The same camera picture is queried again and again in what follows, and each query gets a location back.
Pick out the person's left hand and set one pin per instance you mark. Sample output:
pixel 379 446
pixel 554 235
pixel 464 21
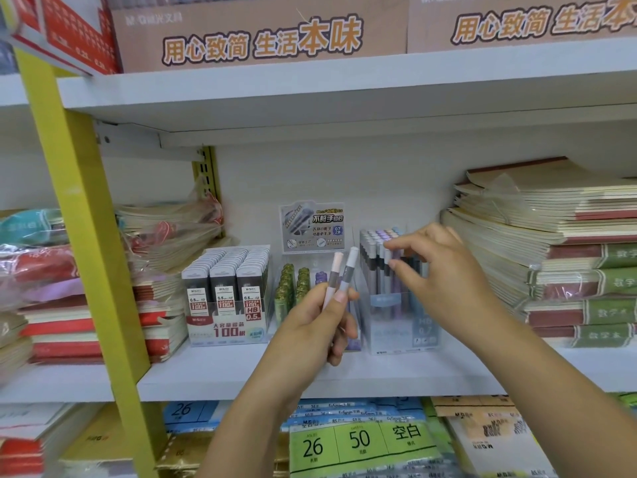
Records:
pixel 303 343

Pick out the person's right hand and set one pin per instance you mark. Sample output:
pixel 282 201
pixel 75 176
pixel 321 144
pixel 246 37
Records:
pixel 453 283

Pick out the rows of lead tubes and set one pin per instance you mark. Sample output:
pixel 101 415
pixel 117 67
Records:
pixel 282 298

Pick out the cluster of slim refills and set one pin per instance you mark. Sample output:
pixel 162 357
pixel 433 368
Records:
pixel 370 263

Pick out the rows of lead cases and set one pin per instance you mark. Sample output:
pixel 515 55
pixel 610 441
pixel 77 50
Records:
pixel 199 273

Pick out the person's right forearm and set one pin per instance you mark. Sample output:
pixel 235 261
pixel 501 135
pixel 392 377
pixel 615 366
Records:
pixel 557 403

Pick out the clear box with blue label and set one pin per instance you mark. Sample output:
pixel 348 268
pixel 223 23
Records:
pixel 388 338

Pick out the clear display of green purple tubes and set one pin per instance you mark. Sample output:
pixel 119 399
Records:
pixel 311 223

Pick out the beige notebook stack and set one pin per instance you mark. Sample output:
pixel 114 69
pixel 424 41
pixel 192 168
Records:
pixel 507 204
pixel 497 453

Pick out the stack of blue paper packs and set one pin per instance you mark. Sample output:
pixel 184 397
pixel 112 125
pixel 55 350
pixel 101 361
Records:
pixel 184 410

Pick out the stack of gold paper packs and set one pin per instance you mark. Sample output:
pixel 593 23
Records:
pixel 184 453

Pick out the crumpled plastic-wrapped notebook pack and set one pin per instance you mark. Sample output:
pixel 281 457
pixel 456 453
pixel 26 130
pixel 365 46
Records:
pixel 164 233

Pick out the green wrapped paper pack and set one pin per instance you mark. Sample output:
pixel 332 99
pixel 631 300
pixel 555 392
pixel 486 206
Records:
pixel 628 400

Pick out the yellow notebook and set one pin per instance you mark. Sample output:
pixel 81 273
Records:
pixel 94 438

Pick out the orange pink sign board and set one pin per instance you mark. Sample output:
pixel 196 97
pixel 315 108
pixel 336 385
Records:
pixel 428 39
pixel 134 54

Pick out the pink paper sheet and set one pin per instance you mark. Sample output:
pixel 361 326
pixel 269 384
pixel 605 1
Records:
pixel 55 291

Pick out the wrapped red-band notebook pack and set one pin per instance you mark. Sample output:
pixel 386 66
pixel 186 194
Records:
pixel 45 266

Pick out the wrapped purple-band notebook stack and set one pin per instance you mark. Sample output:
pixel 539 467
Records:
pixel 12 353

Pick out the wrapped teal-band notebook pack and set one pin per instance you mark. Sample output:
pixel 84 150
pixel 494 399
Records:
pixel 30 226

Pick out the red white receipt book bundle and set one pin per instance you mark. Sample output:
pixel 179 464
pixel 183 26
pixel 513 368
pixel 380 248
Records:
pixel 20 453

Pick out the red white striped pack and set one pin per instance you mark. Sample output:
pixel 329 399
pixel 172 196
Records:
pixel 74 34

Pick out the clear pen packs red label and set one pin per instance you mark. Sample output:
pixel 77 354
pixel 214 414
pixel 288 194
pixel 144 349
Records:
pixel 6 59

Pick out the yellow slotted bracket rail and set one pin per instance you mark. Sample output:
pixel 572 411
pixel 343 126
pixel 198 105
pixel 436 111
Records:
pixel 211 166

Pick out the yellow shelf post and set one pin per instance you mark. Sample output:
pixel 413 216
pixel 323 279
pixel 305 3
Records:
pixel 84 219

